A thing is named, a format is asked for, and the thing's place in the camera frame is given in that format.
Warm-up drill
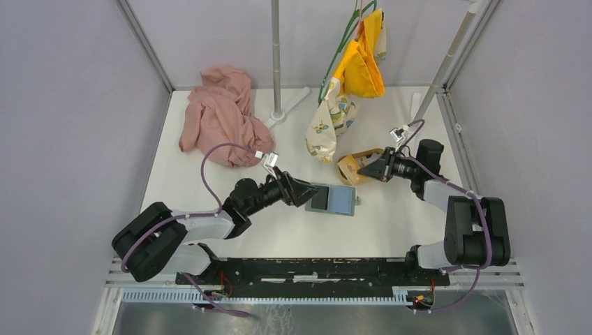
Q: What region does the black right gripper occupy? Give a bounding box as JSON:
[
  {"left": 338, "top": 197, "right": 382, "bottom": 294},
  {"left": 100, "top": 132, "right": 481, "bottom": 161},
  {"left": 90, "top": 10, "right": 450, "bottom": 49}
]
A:
[{"left": 357, "top": 147, "right": 421, "bottom": 182}]

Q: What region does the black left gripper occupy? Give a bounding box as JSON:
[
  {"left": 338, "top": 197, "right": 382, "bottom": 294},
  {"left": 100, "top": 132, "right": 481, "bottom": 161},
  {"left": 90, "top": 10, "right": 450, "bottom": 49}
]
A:
[{"left": 245, "top": 165, "right": 321, "bottom": 216}]

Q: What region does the yellow oval tray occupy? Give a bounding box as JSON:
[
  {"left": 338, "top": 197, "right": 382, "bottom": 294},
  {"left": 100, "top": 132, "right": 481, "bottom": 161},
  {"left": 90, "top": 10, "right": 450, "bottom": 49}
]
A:
[{"left": 336, "top": 148, "right": 384, "bottom": 186}]

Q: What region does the black credit card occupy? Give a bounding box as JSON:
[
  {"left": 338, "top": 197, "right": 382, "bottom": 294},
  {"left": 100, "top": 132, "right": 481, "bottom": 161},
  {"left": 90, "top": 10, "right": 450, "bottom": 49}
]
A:
[{"left": 310, "top": 186, "right": 330, "bottom": 211}]

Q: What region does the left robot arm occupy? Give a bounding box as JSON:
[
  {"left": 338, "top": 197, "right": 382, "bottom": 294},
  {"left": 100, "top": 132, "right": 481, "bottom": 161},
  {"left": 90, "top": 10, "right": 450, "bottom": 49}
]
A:
[{"left": 111, "top": 168, "right": 319, "bottom": 285}]

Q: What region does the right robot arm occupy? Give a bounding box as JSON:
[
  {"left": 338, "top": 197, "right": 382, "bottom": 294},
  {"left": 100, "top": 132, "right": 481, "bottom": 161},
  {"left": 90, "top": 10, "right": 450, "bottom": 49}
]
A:
[{"left": 357, "top": 139, "right": 511, "bottom": 285}]

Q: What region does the left metal rack pole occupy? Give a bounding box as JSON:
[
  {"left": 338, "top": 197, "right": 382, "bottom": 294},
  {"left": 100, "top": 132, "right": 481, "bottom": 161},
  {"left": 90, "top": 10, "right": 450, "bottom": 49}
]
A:
[{"left": 265, "top": 0, "right": 311, "bottom": 130}]

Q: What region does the metal rack pole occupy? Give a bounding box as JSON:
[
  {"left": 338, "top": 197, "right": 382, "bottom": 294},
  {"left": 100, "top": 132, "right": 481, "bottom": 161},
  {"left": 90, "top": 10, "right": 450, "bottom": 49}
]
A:
[
  {"left": 409, "top": 0, "right": 487, "bottom": 126},
  {"left": 265, "top": 0, "right": 311, "bottom": 130}
]

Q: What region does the cartoon print children's garment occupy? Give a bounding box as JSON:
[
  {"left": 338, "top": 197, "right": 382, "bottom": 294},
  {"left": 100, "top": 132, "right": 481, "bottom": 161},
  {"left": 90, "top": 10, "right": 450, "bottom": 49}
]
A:
[{"left": 304, "top": 8, "right": 387, "bottom": 163}]

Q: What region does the pink crumpled garment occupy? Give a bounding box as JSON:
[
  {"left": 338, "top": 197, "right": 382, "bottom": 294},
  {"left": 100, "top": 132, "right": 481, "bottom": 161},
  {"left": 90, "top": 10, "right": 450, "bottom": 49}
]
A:
[{"left": 178, "top": 65, "right": 275, "bottom": 168}]

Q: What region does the green clothes hanger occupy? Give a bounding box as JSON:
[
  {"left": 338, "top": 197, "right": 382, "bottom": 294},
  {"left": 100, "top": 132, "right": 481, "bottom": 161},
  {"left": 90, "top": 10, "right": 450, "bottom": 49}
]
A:
[{"left": 317, "top": 0, "right": 378, "bottom": 103}]

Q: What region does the right metal rack pole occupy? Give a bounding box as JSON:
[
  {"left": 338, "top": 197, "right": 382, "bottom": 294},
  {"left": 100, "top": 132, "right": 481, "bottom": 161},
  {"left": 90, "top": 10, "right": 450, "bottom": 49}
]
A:
[{"left": 409, "top": 0, "right": 487, "bottom": 126}]

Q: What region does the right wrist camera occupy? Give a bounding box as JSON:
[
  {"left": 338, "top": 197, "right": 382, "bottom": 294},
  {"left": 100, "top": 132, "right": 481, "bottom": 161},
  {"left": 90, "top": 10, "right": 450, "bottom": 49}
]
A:
[{"left": 390, "top": 124, "right": 410, "bottom": 149}]

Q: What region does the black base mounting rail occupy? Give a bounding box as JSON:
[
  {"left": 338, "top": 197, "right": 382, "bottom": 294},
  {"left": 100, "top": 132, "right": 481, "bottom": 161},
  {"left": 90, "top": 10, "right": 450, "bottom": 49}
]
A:
[{"left": 194, "top": 258, "right": 450, "bottom": 298}]

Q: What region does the white slotted cable duct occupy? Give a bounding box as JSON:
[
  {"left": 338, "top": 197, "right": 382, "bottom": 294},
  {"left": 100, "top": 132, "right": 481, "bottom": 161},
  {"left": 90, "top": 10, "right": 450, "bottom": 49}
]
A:
[{"left": 121, "top": 288, "right": 410, "bottom": 306}]

